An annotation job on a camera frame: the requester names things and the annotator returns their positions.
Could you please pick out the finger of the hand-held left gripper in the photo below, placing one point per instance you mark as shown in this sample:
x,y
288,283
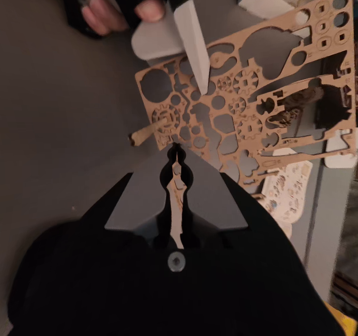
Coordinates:
x,y
193,47

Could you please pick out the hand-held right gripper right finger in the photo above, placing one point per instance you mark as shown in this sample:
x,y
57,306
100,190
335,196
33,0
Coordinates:
x,y
215,201

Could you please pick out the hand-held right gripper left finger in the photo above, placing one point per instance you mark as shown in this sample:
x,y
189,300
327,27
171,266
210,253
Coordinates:
x,y
134,201

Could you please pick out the laser-cut wooden parts sheet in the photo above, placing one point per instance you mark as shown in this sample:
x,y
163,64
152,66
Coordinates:
x,y
279,22

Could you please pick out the partly built wooden model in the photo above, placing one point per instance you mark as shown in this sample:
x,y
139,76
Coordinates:
x,y
291,112

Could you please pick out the person's left hand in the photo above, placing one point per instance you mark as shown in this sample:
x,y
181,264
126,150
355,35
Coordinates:
x,y
95,17

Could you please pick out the open instruction booklet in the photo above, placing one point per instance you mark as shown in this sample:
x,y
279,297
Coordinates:
x,y
291,185

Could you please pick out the white box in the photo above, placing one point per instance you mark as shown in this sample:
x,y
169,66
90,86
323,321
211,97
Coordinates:
x,y
263,3

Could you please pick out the white sign stand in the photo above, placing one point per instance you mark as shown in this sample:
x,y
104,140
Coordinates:
x,y
339,157

